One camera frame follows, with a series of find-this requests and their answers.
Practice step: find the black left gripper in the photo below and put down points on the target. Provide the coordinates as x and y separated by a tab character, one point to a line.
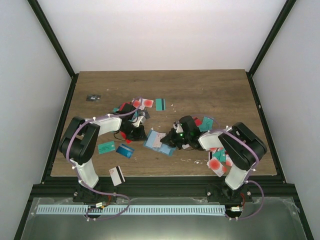
139	136

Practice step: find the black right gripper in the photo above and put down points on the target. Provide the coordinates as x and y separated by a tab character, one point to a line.
170	139

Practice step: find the light blue card holder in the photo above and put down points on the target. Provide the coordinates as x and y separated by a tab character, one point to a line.
164	149

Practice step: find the white card black stripe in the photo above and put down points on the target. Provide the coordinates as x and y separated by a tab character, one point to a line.
117	176

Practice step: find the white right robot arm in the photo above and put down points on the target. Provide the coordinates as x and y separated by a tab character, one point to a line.
244	148

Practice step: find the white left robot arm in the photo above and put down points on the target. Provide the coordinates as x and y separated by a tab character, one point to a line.
79	141

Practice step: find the white card red circles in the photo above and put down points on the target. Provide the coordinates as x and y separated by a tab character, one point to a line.
142	103

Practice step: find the small black card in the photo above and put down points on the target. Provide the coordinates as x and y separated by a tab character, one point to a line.
93	97

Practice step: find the teal card with black stripe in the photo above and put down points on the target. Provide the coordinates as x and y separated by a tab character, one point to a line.
160	104

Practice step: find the blue card left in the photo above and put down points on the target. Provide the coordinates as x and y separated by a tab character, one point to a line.
125	150

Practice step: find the white card large red circle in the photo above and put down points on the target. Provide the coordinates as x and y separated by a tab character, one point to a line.
216	166

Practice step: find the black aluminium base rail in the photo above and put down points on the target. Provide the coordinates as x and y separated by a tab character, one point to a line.
211	187

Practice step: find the light blue slotted cable duct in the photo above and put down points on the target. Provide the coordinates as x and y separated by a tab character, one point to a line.
199	210

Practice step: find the black frame post left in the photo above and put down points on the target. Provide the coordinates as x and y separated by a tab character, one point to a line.
40	15

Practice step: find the black frame post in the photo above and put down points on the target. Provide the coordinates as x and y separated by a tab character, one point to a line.
276	27
40	15

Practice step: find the black frame post right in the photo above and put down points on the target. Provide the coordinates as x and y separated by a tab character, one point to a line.
276	27

